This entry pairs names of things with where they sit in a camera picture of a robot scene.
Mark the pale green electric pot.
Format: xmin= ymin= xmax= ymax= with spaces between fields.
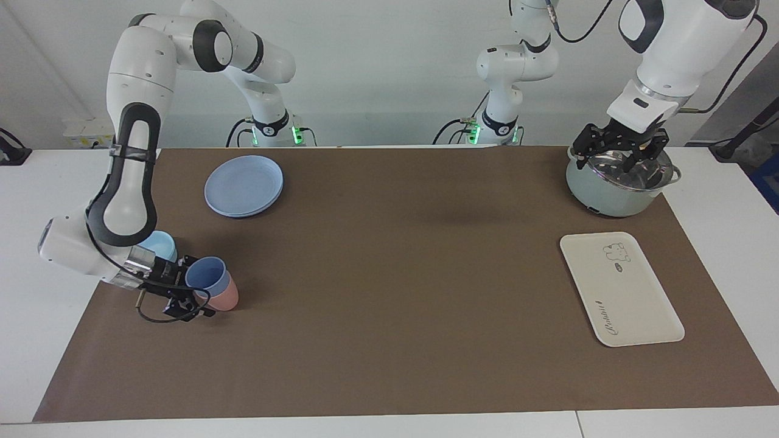
xmin=566 ymin=145 xmax=682 ymax=218

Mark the blue crate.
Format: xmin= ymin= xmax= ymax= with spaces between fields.
xmin=749 ymin=152 xmax=779 ymax=215

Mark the blue round plate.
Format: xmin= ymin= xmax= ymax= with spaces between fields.
xmin=204 ymin=155 xmax=284 ymax=218

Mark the brown table mat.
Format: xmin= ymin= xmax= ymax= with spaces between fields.
xmin=33 ymin=146 xmax=779 ymax=422

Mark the glass pot lid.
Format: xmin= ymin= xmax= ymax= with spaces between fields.
xmin=575 ymin=149 xmax=675 ymax=193

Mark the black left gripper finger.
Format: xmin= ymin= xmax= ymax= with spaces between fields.
xmin=621 ymin=128 xmax=670 ymax=177
xmin=575 ymin=123 xmax=617 ymax=170

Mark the black base cable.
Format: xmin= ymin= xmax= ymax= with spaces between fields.
xmin=225 ymin=117 xmax=254 ymax=148
xmin=432 ymin=90 xmax=491 ymax=145

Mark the light blue bowl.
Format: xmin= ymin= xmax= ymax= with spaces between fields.
xmin=137 ymin=231 xmax=178 ymax=263

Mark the white power strip box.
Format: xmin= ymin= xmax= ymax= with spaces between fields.
xmin=63 ymin=119 xmax=116 ymax=148

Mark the pink plastic cup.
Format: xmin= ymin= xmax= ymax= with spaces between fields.
xmin=194 ymin=274 xmax=239 ymax=312

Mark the cream rabbit print tray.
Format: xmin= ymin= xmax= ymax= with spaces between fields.
xmin=560 ymin=232 xmax=685 ymax=347

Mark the blue plastic cup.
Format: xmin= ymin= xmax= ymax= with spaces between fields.
xmin=185 ymin=256 xmax=232 ymax=300

